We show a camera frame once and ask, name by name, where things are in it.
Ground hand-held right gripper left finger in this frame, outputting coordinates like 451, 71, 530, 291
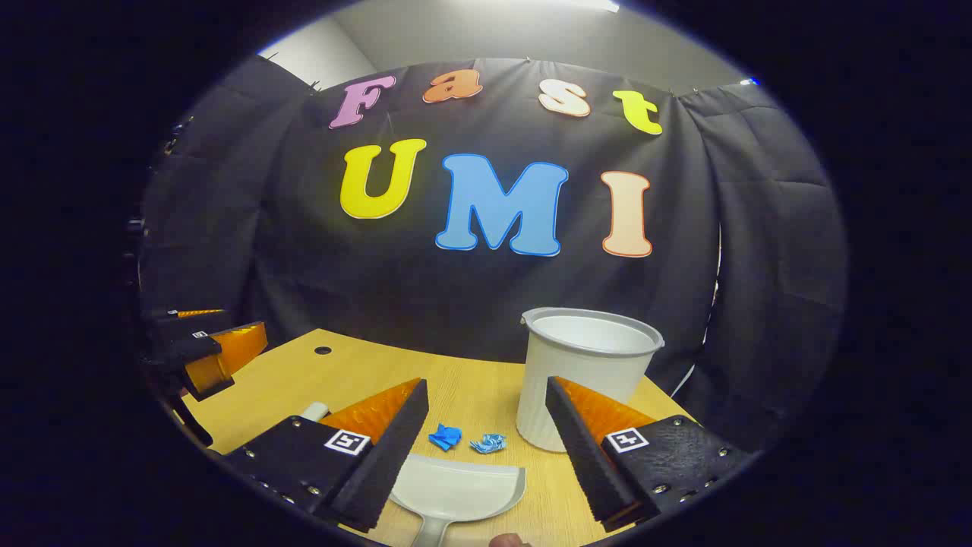
222, 378, 430, 533

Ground white ribbed garbage bin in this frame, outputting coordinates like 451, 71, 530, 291
516, 307, 665, 454

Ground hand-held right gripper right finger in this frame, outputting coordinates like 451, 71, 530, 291
545, 376, 750, 533

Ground grey white dustpan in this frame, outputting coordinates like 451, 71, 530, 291
389, 454, 526, 547

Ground black backdrop cloth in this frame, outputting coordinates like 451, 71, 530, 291
137, 55, 847, 457

